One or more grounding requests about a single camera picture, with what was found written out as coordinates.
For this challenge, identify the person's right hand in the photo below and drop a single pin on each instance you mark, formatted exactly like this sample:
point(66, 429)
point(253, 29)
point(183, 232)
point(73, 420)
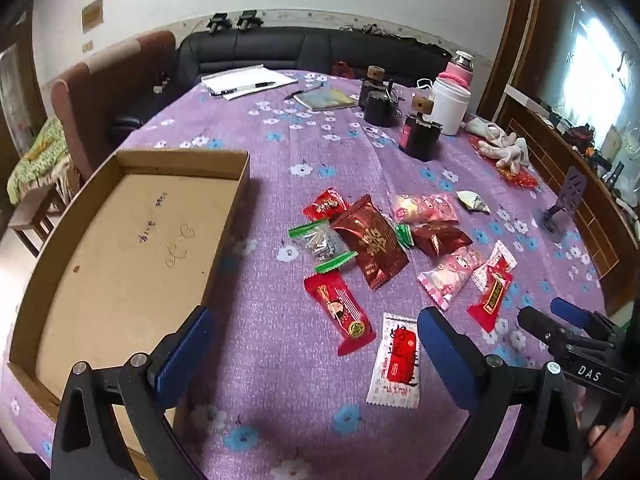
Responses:
point(612, 440)

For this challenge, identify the white notepad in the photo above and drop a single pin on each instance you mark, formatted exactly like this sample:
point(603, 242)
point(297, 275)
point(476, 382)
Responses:
point(240, 79)

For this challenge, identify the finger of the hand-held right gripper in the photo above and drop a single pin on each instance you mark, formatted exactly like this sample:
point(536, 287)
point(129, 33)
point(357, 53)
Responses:
point(570, 310)
point(537, 324)

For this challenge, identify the white plastic container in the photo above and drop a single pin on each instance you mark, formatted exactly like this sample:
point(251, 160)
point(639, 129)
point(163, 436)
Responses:
point(450, 105)

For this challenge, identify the black canister with wooden knob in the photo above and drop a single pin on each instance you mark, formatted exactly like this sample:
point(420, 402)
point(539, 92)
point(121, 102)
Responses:
point(372, 80)
point(420, 135)

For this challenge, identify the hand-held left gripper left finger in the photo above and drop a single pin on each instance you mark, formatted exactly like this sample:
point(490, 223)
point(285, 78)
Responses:
point(186, 355)

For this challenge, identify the white and red snack packet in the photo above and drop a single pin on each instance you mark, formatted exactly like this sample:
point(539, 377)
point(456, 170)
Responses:
point(492, 290)

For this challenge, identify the white green snack packet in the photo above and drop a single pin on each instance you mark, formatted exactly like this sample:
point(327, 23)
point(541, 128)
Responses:
point(472, 202)

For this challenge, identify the shallow cardboard box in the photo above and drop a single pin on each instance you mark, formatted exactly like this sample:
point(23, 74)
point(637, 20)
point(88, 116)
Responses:
point(125, 260)

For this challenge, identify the pink thermos bottle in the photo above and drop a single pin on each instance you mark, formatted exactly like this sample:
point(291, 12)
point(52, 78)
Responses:
point(462, 72)

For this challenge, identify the wooden stool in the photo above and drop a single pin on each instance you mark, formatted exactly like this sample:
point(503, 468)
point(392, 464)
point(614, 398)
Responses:
point(35, 215)

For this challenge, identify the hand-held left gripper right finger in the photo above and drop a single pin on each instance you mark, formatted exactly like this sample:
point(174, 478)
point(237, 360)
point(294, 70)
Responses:
point(445, 355)

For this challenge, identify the green patterned cloth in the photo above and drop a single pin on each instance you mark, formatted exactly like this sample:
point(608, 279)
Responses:
point(40, 150)

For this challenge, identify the wooden door frame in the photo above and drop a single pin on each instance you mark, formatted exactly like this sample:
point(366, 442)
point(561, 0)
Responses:
point(520, 25)

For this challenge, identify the black pen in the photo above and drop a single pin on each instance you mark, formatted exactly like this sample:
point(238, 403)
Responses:
point(250, 88)
point(294, 94)

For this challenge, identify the white snack packet red label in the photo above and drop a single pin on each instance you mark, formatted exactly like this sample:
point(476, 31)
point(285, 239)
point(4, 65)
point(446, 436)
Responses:
point(395, 365)

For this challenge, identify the wooden wall plaque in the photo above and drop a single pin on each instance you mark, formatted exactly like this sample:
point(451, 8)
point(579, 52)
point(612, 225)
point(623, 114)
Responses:
point(92, 12)

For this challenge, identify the green booklet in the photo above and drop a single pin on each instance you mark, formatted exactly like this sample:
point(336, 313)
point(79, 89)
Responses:
point(325, 99)

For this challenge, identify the white cloth glove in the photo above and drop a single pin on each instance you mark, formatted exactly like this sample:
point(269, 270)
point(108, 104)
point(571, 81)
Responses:
point(507, 154)
point(487, 127)

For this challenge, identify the clear green-edged snack packet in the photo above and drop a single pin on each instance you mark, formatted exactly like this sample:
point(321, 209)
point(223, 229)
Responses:
point(320, 245)

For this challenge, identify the wooden cabinet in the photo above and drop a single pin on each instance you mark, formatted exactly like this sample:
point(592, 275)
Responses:
point(600, 220)

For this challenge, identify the grey phone stand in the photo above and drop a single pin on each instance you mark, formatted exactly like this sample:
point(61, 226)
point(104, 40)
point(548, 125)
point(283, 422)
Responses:
point(570, 192)

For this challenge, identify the small green candy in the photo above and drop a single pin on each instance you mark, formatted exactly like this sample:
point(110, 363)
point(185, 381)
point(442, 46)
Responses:
point(404, 236)

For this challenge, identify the pink snack packet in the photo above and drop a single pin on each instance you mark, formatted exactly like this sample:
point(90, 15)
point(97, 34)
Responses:
point(430, 207)
point(447, 275)

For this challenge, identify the large dark red snack packet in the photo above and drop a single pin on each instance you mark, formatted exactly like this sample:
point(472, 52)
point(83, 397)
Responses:
point(372, 250)

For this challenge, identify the small dark red snack packet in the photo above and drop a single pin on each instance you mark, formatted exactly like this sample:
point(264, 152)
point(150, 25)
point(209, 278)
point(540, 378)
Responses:
point(442, 237)

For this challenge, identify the wall switch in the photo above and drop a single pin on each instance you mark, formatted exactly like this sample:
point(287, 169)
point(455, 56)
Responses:
point(87, 46)

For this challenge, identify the spare black gripper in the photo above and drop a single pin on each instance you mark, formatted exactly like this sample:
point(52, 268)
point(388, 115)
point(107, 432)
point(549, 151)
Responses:
point(217, 22)
point(247, 20)

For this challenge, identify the red snack packet with figure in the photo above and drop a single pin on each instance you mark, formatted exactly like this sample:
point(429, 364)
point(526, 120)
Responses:
point(340, 315)

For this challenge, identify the brown armchair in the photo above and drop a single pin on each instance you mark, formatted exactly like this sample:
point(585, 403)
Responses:
point(90, 95)

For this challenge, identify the shiny red packet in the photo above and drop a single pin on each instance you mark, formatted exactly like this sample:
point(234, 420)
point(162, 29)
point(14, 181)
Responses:
point(522, 180)

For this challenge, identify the purple floral tablecloth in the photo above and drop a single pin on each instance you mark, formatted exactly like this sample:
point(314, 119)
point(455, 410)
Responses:
point(280, 175)

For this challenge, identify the black leather sofa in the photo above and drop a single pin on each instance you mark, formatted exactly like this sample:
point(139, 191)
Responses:
point(280, 47)

